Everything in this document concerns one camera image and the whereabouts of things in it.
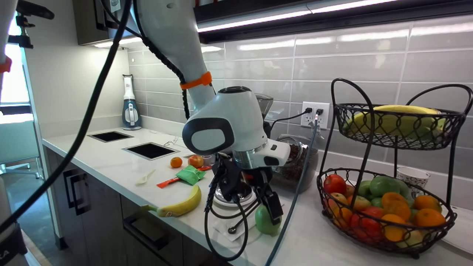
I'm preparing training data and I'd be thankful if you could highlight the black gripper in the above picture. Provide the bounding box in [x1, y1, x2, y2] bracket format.
[214, 152, 285, 226]

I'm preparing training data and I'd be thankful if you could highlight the large green apple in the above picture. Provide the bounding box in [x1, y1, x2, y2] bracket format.
[253, 205, 284, 236]

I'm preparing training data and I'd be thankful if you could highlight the red apple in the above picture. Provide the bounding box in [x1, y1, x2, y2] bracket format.
[322, 172, 347, 195]
[362, 205, 387, 220]
[349, 211, 386, 243]

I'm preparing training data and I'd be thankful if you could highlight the loose red-yellow apple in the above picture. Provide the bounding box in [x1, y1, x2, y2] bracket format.
[186, 153, 204, 169]

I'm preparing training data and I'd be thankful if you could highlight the yellowish apple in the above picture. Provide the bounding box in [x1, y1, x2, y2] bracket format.
[352, 193, 374, 212]

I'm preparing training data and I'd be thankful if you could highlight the white paper napkin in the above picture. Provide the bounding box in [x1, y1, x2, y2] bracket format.
[211, 205, 278, 243]

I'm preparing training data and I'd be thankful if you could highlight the glass jar of coffee beans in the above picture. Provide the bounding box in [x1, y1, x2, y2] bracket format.
[269, 134, 316, 190]

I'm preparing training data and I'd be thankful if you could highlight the single yellow banana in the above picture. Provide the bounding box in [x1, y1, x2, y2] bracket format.
[142, 183, 204, 218]

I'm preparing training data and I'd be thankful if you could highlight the green packet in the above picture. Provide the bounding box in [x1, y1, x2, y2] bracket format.
[174, 164, 207, 187]

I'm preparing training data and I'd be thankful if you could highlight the orange-red packet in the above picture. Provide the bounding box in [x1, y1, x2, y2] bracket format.
[155, 175, 182, 190]

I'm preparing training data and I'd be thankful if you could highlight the black coffee grinder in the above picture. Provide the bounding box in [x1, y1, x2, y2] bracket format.
[254, 93, 275, 122]

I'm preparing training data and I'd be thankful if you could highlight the white plastic spoon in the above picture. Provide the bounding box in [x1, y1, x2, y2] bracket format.
[134, 168, 157, 187]

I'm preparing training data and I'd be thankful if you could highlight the black square countertop inset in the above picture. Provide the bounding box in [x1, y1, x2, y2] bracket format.
[87, 130, 133, 143]
[124, 141, 176, 159]

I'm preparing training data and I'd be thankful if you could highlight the orange fruit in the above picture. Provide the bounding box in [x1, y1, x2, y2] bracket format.
[412, 193, 442, 212]
[415, 206, 448, 229]
[381, 212, 409, 243]
[381, 190, 412, 221]

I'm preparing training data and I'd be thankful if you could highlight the small white patterned cup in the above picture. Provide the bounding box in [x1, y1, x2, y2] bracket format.
[396, 166, 430, 189]

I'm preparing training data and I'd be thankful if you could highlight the yellow lemon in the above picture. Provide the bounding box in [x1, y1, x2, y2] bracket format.
[398, 227, 427, 249]

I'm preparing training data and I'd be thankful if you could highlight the dark base cabinet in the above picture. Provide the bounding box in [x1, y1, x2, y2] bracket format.
[43, 146, 233, 266]

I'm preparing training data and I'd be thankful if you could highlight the yellow banana bunch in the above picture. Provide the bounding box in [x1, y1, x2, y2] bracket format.
[344, 103, 448, 140]

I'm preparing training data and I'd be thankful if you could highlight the under-cabinet light strip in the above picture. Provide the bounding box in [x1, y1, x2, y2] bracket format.
[197, 0, 396, 35]

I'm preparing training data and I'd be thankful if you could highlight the long dark upper cabinet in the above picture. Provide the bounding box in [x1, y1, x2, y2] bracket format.
[194, 0, 473, 44]

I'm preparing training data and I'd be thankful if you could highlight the bright window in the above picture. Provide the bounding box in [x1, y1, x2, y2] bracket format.
[0, 41, 32, 107]

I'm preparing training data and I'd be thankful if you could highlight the blue cable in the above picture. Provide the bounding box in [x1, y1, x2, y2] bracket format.
[263, 115, 322, 266]

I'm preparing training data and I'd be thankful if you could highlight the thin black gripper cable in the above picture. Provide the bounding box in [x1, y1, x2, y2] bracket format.
[202, 166, 251, 263]

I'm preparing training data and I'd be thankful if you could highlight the black grinder power cable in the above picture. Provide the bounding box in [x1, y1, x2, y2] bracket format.
[267, 106, 315, 134]

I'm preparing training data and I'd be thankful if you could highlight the white wall outlet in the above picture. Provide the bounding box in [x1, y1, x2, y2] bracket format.
[300, 100, 331, 131]

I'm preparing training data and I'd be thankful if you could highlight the black two-tier wire fruit rack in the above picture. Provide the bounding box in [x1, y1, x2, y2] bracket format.
[315, 76, 473, 260]

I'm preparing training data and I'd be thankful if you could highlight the black drawer handle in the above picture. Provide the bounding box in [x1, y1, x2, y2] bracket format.
[123, 211, 171, 249]

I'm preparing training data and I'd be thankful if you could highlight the black cabinet door handle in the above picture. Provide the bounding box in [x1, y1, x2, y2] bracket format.
[62, 168, 80, 209]
[71, 171, 93, 215]

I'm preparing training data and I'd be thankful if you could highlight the dark upper cabinet with handles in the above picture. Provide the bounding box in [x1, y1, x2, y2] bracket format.
[72, 0, 145, 47]

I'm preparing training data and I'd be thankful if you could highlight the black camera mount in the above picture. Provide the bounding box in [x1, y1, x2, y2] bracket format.
[6, 0, 56, 50]

